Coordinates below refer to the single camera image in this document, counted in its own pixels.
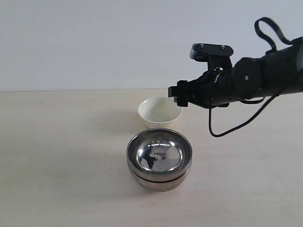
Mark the ribbed stainless steel bowl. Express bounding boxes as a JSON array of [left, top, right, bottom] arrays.
[[126, 128, 193, 182]]

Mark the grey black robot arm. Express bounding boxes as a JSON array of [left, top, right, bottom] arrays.
[[168, 37, 303, 109]]

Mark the cream ceramic bowl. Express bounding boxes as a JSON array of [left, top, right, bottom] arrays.
[[137, 96, 183, 129]]

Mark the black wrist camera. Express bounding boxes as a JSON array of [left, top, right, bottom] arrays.
[[189, 43, 233, 70]]

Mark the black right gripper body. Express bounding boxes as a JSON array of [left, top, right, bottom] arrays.
[[187, 71, 218, 109]]

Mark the smooth stainless steel bowl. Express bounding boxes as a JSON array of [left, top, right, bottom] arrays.
[[127, 163, 192, 192]]

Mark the black cable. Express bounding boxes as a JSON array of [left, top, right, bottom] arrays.
[[208, 17, 294, 138]]

